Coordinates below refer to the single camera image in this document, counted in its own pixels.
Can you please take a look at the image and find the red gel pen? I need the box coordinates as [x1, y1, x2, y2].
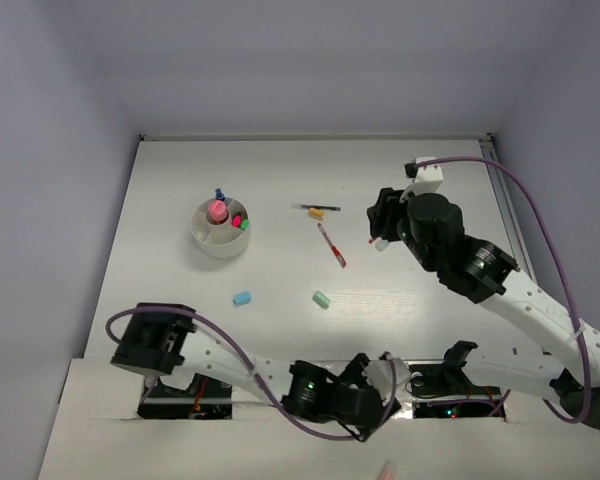
[317, 223, 347, 268]

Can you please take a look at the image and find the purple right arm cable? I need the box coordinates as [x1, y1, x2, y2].
[429, 156, 594, 425]

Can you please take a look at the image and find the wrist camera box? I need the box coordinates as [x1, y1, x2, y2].
[363, 355, 412, 398]
[401, 157, 444, 201]

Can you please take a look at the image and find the pink pencil-shaped highlighter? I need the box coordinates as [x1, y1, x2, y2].
[376, 461, 397, 480]

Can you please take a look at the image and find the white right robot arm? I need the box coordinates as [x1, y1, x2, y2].
[367, 188, 600, 430]

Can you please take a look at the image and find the foil covered front beam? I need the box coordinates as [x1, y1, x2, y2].
[230, 358, 389, 405]

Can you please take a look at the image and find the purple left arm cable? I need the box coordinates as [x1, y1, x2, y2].
[104, 307, 399, 442]

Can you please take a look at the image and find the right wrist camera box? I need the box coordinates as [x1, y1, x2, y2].
[401, 157, 444, 201]

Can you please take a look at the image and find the yellow cap eraser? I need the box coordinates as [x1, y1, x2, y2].
[308, 208, 324, 221]

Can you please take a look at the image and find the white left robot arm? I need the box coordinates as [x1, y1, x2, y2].
[105, 303, 411, 442]

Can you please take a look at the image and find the white round pen holder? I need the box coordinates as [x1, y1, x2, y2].
[190, 198, 251, 259]

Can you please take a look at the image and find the pink crayon bottle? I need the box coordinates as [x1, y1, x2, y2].
[207, 200, 229, 225]

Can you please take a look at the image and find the aluminium side rail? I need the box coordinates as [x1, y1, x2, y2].
[479, 139, 559, 356]

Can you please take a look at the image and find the blue eraser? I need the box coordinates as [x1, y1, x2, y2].
[233, 291, 252, 307]

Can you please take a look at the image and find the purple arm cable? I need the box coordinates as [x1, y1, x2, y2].
[429, 156, 594, 425]
[104, 307, 399, 442]

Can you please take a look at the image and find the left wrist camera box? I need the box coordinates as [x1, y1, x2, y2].
[363, 355, 412, 398]

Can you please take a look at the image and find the green eraser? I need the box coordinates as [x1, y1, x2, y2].
[312, 291, 331, 309]

